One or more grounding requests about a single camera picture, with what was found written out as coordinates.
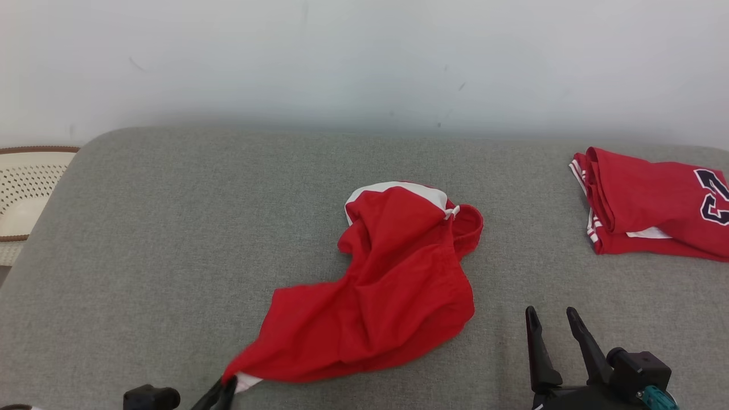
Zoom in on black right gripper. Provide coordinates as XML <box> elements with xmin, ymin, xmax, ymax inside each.
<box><xmin>525</xmin><ymin>306</ymin><xmax>633</xmax><ymax>410</ymax></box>

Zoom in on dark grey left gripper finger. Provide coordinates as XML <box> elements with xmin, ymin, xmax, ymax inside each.
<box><xmin>215</xmin><ymin>377</ymin><xmax>238</xmax><ymax>410</ymax></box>
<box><xmin>191</xmin><ymin>380</ymin><xmax>227</xmax><ymax>410</ymax></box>

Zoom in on red numbered jersey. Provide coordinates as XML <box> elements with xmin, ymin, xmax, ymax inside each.
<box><xmin>568</xmin><ymin>147</ymin><xmax>729</xmax><ymax>263</ymax></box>

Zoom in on red shorts with white trim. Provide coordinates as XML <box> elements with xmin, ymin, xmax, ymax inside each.
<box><xmin>222</xmin><ymin>181</ymin><xmax>484</xmax><ymax>393</ymax></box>

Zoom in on grey fabric sofa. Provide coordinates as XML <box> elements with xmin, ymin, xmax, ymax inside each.
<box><xmin>0</xmin><ymin>125</ymin><xmax>729</xmax><ymax>410</ymax></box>

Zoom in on cream perforated laundry basket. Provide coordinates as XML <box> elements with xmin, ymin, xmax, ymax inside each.
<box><xmin>0</xmin><ymin>146</ymin><xmax>80</xmax><ymax>267</ymax></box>

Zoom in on teal cable connector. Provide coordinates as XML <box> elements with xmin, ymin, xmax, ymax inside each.
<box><xmin>638</xmin><ymin>386</ymin><xmax>678</xmax><ymax>410</ymax></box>

